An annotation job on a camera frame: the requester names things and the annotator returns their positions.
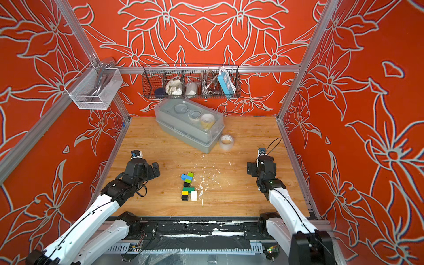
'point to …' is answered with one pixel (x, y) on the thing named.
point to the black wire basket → (190, 81)
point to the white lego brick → (194, 195)
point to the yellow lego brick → (185, 192)
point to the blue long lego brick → (184, 177)
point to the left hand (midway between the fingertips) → (150, 165)
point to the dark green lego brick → (189, 189)
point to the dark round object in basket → (159, 93)
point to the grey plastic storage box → (194, 124)
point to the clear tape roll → (226, 142)
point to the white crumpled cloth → (174, 88)
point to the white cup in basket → (191, 89)
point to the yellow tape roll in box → (207, 121)
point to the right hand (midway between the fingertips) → (256, 161)
